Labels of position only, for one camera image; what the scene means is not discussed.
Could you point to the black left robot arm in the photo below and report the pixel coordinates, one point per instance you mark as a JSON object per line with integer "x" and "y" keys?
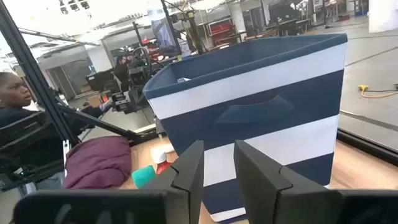
{"x": 138, "y": 77}

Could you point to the person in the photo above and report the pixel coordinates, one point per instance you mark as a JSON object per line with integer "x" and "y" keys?
{"x": 121, "y": 73}
{"x": 14, "y": 90}

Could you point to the red tool cabinet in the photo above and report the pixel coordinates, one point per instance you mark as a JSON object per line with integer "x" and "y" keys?
{"x": 220, "y": 31}

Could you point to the navy white striped fabric basket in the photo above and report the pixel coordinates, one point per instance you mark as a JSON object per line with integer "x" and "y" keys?
{"x": 248, "y": 93}

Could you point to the red bottle white cap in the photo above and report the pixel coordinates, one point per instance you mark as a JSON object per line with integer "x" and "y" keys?
{"x": 158, "y": 155}

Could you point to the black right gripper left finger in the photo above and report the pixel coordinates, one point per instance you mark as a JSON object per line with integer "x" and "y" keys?
{"x": 189, "y": 180}

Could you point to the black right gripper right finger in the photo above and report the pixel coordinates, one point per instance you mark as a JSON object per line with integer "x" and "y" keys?
{"x": 267, "y": 193}

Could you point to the purple folded cloth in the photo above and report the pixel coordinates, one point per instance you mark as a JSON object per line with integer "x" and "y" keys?
{"x": 96, "y": 161}

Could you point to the dark monitor screen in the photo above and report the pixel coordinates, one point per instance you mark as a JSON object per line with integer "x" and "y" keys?
{"x": 163, "y": 35}

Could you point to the white tube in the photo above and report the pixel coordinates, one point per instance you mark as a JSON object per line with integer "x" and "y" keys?
{"x": 183, "y": 79}

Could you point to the black stand pole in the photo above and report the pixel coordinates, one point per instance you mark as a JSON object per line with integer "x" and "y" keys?
{"x": 194, "y": 34}

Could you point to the small green block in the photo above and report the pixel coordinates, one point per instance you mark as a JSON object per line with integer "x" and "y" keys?
{"x": 143, "y": 177}

